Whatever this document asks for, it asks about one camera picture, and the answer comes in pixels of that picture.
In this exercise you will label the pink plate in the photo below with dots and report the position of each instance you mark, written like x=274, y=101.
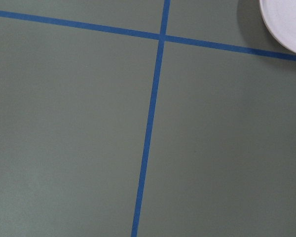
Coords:
x=279, y=17

